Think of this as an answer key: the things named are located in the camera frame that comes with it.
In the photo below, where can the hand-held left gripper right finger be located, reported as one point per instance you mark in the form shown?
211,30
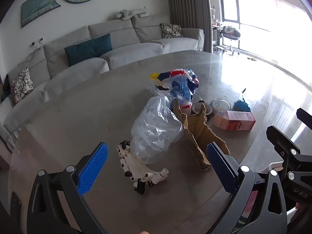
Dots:
221,168

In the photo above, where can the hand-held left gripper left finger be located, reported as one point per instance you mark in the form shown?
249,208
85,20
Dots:
93,168

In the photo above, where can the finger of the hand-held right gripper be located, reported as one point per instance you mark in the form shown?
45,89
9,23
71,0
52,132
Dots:
280,137
304,117

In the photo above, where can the pink cardboard box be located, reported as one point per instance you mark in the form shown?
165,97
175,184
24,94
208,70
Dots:
238,121

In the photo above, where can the torn brown cardboard piece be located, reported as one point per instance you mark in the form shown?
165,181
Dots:
197,129

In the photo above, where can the clear plastic bag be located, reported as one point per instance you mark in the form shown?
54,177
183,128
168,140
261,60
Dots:
156,129

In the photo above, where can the white building block toy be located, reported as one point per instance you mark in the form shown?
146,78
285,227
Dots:
131,165

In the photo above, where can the pink patterned clothing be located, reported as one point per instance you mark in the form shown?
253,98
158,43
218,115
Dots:
251,204

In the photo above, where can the teal crumpled plastic bag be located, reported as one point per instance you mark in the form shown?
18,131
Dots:
241,106

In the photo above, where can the round printed tin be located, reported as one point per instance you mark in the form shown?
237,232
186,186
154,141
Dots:
220,106

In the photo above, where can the pair of slippers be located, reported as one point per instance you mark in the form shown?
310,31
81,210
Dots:
251,58

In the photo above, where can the colourful printed plastic bag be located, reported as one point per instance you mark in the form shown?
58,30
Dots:
180,85

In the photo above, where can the swivel chair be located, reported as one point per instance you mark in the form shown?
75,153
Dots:
230,43

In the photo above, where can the black white patterned cushion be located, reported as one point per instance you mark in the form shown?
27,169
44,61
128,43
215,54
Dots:
22,85
171,30

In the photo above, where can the pile of clothes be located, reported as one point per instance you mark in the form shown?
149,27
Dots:
231,31

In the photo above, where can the dark cushion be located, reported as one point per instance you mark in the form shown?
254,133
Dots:
5,90

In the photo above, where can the teal cushion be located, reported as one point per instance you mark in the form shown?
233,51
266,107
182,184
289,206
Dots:
87,50

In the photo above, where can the cluttered white desk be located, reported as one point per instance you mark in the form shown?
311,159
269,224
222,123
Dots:
215,34

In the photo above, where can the grey fabric sofa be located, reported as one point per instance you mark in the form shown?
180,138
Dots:
146,46

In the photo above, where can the dark framed window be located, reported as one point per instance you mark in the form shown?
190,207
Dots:
229,4

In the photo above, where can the grey curtain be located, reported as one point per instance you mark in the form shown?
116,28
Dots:
187,9

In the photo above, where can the white plush toy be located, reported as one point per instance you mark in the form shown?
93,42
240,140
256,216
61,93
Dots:
134,13

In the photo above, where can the curved teal wall painting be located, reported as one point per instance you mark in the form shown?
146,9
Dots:
39,6

